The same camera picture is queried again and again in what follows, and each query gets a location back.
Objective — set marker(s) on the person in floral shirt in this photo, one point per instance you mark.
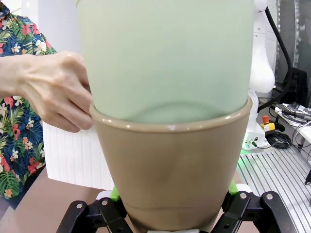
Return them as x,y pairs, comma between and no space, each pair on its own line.
19,145

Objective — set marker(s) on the person's right hand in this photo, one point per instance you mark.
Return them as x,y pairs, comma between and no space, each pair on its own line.
56,89

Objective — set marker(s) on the brown plastic cup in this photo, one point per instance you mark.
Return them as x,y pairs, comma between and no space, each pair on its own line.
170,165

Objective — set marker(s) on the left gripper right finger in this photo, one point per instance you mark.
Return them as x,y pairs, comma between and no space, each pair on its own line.
245,213

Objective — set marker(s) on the yellow emergency stop button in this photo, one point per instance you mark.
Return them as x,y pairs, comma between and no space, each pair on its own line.
267,126

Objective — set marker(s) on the person's right forearm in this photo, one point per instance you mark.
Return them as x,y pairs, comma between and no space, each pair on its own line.
9,75

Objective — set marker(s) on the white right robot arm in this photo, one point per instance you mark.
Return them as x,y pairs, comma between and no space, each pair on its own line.
261,68

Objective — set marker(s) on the white ribbed plastic basket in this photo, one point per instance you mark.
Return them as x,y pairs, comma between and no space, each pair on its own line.
73,157

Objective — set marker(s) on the black control box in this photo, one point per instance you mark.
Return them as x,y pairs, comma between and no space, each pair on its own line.
298,85

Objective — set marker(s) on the aluminium profile base plate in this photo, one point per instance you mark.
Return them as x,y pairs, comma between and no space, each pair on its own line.
272,174

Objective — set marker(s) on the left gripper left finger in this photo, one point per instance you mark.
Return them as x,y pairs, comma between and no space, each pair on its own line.
97,216

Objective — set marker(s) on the pale green plastic cup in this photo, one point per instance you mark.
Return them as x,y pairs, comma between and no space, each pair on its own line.
165,60

